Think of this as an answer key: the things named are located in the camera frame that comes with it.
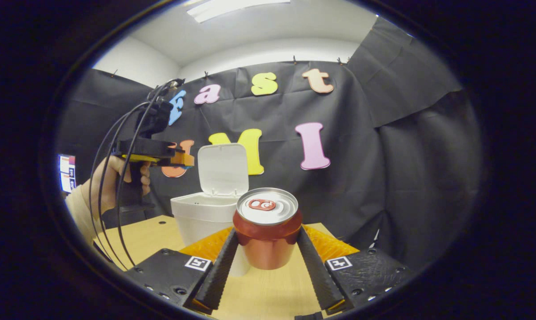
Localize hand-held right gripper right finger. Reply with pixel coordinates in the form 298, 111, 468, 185
297, 224, 415, 312

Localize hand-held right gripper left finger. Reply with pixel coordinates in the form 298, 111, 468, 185
125, 228, 240, 312

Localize red pop can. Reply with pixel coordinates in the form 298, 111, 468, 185
232, 188, 303, 270

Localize white desktop garbage bin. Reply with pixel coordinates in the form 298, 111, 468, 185
170, 143, 251, 277

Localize wooden desktop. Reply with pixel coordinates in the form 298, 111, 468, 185
92, 216, 362, 320

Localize computer monitor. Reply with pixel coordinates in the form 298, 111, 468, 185
58, 154, 76, 193

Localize black backdrop cloth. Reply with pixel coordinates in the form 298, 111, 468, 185
55, 17, 484, 272

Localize ceiling light panel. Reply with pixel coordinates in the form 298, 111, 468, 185
187, 0, 291, 24

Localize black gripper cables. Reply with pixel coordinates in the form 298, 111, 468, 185
89, 80, 180, 269

